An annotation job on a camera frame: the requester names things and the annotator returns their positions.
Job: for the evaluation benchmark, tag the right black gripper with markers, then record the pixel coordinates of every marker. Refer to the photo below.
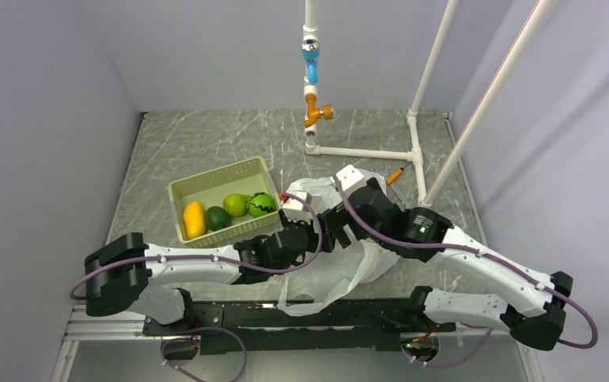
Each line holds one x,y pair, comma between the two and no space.
339,216

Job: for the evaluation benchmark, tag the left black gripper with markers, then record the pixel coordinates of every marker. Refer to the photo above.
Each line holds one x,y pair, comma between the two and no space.
308,225

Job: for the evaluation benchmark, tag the green black striped fake melon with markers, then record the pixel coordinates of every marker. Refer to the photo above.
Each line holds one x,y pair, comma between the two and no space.
261,204

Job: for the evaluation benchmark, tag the white plastic bag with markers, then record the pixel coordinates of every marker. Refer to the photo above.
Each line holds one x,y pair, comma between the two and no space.
332,276

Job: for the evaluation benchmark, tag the light green fake fruit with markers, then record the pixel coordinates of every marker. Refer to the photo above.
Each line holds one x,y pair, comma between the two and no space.
236,204

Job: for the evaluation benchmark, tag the yellow fake fruit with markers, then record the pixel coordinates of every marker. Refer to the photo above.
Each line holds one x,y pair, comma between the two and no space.
193,218

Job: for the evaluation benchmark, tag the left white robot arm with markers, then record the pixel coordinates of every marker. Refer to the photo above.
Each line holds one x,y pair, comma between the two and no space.
129,274

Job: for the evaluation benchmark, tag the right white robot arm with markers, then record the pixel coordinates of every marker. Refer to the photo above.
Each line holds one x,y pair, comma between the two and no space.
527,304

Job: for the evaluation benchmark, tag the silver orange wrench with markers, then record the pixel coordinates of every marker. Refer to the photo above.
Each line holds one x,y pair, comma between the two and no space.
391,179

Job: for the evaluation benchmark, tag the pale green plastic basket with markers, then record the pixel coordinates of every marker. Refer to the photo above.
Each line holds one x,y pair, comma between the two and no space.
209,188

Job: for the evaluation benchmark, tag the orange pipe valve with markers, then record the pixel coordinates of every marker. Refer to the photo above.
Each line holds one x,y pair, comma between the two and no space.
314,113

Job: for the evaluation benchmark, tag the blue pipe valve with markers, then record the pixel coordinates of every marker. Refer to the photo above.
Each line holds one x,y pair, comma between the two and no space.
310,52

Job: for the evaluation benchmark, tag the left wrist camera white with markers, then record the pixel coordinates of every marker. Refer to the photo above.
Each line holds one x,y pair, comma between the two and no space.
294,210

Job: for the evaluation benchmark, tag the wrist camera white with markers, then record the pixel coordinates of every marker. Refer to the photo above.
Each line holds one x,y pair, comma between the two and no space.
348,180
294,210

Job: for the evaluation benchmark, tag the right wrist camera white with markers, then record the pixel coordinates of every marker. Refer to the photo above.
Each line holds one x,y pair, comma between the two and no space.
348,180

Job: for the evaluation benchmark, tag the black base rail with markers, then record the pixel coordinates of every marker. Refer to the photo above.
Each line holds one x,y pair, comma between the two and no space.
380,324

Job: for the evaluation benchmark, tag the aluminium frame rail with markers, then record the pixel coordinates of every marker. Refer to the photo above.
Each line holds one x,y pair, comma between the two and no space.
119,327

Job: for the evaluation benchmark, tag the white pvc pipe frame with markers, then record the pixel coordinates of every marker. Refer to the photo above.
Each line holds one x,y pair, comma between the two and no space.
537,16

